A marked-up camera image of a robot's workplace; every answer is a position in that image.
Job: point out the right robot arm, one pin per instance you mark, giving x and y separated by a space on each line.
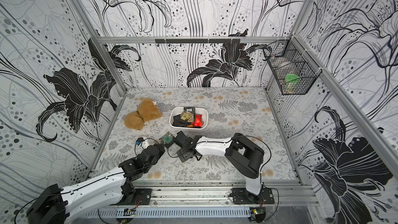
246 156

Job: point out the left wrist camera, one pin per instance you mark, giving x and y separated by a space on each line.
141 142

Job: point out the black wire basket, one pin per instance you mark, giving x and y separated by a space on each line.
290 57

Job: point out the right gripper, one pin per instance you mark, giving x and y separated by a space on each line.
185 144

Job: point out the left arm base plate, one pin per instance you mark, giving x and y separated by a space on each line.
141 196

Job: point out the black barcode tea bag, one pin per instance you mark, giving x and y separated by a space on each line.
189 109

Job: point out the brown teddy bear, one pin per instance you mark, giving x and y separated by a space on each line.
147 110

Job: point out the green lid in basket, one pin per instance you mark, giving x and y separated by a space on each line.
292 79

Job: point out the white storage box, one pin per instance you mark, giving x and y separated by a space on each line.
177 124

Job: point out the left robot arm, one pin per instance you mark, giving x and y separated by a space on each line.
57 205

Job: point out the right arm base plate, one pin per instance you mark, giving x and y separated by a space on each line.
241 196

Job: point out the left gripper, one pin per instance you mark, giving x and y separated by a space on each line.
161 149

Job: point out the shiny red foil tea bag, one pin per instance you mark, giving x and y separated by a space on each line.
198 121

